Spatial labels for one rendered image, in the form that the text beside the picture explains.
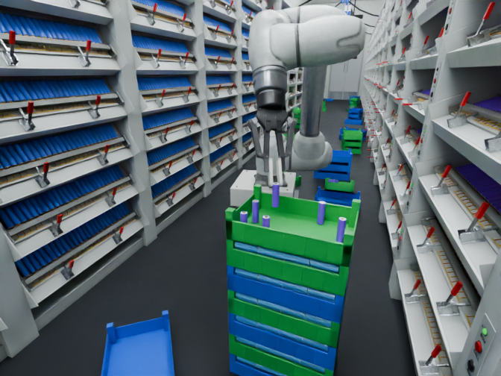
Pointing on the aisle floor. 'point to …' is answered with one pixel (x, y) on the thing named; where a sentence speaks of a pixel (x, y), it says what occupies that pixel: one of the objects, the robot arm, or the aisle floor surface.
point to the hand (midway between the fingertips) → (274, 172)
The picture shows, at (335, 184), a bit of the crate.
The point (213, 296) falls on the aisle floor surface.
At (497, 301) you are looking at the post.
